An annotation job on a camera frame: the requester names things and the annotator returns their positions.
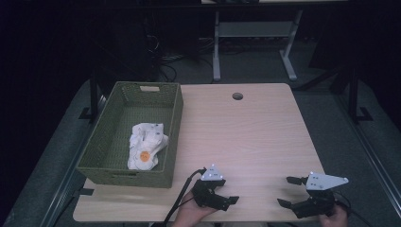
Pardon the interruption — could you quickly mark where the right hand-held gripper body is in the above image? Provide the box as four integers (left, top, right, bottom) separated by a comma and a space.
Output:
294, 171, 350, 219

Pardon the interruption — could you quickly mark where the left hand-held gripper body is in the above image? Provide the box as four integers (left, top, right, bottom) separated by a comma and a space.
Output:
191, 164, 231, 212

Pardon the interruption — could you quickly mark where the white cloth with orange print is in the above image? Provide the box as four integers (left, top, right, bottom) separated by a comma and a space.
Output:
127, 122, 169, 171

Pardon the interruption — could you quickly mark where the green woven basket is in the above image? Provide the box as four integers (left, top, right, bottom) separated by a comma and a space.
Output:
76, 80, 184, 189

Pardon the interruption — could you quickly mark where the person's left hand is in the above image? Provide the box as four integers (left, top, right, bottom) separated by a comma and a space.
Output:
170, 190, 219, 227

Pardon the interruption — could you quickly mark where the person's right hand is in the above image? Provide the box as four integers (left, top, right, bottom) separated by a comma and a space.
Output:
318, 203, 350, 227

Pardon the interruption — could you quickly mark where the black metal stand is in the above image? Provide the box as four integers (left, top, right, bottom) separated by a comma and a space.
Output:
330, 64, 375, 125
78, 67, 100, 123

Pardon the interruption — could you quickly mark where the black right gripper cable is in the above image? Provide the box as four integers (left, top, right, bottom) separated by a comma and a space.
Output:
333, 190, 375, 227

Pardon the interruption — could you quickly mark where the metal floor rail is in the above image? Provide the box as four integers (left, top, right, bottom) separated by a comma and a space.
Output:
40, 94, 108, 227
334, 93, 401, 218

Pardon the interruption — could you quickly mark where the bundle of floor cables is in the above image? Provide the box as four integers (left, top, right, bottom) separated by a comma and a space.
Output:
143, 31, 218, 83

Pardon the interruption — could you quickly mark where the white metal desk frame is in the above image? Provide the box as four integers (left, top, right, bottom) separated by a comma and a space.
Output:
212, 9, 305, 82

